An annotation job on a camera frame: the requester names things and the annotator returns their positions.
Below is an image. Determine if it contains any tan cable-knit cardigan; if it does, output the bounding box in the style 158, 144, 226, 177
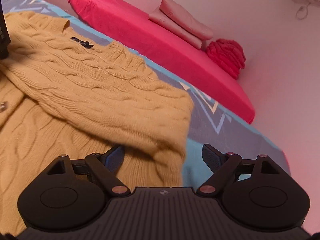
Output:
1, 11, 193, 235

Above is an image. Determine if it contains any blue grey patterned bedsheet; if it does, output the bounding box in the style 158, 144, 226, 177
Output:
1, 0, 290, 188

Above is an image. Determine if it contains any red mattress sheet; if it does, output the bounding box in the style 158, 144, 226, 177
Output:
67, 0, 255, 124

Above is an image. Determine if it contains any red ruffled cloth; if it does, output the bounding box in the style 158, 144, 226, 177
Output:
206, 38, 246, 80

